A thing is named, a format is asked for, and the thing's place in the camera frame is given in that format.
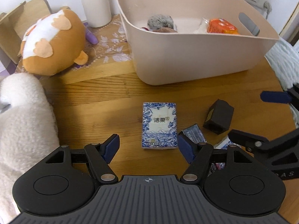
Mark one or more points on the purple pen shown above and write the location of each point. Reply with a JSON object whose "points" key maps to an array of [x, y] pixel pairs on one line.
{"points": [[90, 36]]}

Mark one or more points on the brown plush toy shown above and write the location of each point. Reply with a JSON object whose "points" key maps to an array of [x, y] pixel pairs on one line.
{"points": [[165, 30]]}

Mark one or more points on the clear plastic packet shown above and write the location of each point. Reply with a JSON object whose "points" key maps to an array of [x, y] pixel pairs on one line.
{"points": [[203, 27]]}

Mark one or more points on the small black box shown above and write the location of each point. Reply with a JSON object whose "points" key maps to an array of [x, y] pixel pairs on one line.
{"points": [[219, 117]]}

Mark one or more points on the grey furry toy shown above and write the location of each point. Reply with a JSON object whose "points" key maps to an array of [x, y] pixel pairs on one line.
{"points": [[158, 21]]}

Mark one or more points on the dark snack packet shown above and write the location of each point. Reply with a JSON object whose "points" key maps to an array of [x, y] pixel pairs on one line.
{"points": [[196, 136]]}

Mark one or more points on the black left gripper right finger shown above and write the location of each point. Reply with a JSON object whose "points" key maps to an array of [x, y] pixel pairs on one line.
{"points": [[198, 156]]}

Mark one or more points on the beige plastic storage bin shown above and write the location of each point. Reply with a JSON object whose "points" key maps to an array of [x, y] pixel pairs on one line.
{"points": [[163, 58]]}

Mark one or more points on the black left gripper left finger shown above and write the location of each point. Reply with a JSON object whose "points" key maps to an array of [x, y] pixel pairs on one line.
{"points": [[99, 156]]}

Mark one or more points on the blue white tissue pack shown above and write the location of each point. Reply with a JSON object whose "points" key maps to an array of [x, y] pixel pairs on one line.
{"points": [[159, 126]]}

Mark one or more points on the white thermos bottle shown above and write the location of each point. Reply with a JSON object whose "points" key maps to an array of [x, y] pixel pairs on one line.
{"points": [[97, 12]]}

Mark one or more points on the white fluffy blanket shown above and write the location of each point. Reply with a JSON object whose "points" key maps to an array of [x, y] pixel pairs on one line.
{"points": [[28, 133]]}

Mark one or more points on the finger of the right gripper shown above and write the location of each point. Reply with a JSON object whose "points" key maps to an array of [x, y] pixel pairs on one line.
{"points": [[284, 97], [259, 146]]}

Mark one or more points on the wooden phone stand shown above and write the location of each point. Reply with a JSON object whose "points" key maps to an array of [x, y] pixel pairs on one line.
{"points": [[15, 23]]}

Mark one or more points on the orange plastic bottle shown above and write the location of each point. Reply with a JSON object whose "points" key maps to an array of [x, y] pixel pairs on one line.
{"points": [[220, 25]]}

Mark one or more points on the orange white plush toy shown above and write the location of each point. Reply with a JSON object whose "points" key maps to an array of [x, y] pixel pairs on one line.
{"points": [[54, 43]]}

